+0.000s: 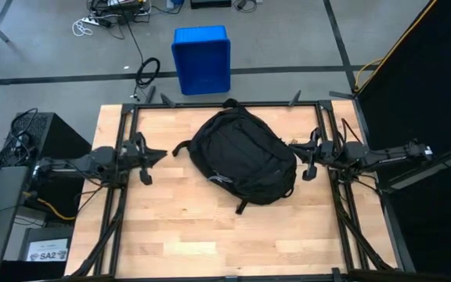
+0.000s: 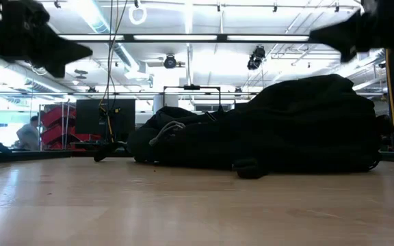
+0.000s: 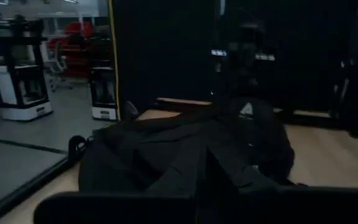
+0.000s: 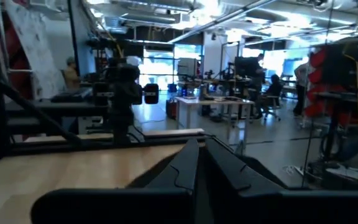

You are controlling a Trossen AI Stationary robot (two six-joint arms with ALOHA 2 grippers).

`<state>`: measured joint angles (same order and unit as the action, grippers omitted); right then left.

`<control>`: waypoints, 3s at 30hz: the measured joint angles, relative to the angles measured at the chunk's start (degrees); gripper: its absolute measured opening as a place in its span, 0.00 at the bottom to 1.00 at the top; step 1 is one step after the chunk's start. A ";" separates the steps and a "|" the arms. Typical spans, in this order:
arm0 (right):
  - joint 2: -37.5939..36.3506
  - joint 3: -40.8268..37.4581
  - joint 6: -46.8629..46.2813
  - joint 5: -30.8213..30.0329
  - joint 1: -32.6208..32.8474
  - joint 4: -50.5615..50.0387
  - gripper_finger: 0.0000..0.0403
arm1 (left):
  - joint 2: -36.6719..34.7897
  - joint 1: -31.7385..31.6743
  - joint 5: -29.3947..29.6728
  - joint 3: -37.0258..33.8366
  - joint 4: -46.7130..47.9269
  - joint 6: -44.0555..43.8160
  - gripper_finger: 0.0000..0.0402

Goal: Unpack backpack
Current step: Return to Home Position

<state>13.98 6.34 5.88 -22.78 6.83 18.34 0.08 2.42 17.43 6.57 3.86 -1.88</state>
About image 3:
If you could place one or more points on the black partition panel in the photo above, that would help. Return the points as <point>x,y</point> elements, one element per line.
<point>166,46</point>

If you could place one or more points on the black backpack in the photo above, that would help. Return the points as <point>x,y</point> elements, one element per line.
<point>154,149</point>

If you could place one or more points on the grey office chair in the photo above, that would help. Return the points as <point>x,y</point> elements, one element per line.
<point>59,62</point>

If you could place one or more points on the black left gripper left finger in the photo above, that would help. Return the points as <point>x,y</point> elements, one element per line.
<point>135,205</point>

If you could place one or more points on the white black mobile robot base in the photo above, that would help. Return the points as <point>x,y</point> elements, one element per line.
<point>103,93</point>
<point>23,90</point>

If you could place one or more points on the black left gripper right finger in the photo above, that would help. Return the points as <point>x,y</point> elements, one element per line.
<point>275,205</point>

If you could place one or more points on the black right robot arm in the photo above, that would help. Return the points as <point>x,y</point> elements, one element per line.
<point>244,68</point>

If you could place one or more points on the red storage bin rack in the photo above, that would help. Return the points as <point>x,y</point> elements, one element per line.
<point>76,46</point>

